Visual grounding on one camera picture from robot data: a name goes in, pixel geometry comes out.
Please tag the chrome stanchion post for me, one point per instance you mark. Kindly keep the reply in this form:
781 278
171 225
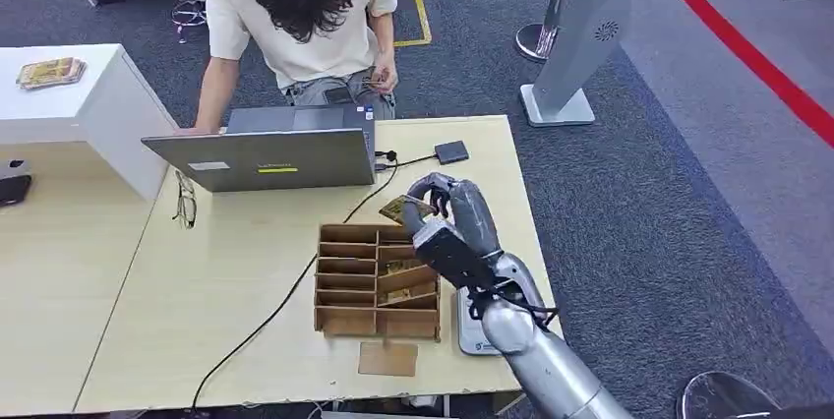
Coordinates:
544 35

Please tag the black-framed glasses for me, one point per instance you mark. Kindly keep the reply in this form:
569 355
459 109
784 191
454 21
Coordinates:
186 207

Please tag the person in pale shirt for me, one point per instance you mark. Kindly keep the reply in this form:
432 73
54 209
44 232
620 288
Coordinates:
306 38

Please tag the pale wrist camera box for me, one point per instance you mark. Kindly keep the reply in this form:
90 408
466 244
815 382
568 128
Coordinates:
449 253

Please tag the printed card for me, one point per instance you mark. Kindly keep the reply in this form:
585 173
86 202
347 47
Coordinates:
394 208
404 295

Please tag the wooden card box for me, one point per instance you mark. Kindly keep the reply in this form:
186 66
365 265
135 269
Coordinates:
345 286

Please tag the brown cardboard piece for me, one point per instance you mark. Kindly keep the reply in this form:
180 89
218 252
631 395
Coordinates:
388 359

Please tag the white cabinet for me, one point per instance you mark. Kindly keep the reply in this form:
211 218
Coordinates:
98 103

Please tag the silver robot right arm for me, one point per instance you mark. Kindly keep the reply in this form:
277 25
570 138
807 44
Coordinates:
554 370

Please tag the person's left hand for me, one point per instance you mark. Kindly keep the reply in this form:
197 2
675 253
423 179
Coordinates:
386 77

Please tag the black device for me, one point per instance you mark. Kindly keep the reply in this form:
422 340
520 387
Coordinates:
13 183

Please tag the person's right hand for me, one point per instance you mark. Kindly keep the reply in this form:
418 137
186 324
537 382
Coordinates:
195 131

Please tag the white flat device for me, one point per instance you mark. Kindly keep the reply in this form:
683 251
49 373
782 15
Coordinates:
470 331

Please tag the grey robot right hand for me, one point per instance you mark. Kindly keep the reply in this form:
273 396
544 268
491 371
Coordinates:
472 214

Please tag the black glossy round cover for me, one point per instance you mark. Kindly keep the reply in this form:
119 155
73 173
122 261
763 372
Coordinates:
723 398

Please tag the yellow floor tape frame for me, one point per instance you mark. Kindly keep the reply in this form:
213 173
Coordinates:
422 15

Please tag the grey laptop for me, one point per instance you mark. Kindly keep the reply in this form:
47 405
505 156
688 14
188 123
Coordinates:
267 158

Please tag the grey sign stand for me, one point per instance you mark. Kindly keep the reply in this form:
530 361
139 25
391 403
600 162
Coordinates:
580 31

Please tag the red floor tape line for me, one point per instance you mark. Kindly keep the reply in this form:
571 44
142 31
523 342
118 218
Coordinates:
749 54

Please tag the black square hub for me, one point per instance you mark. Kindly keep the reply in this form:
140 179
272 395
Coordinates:
451 152

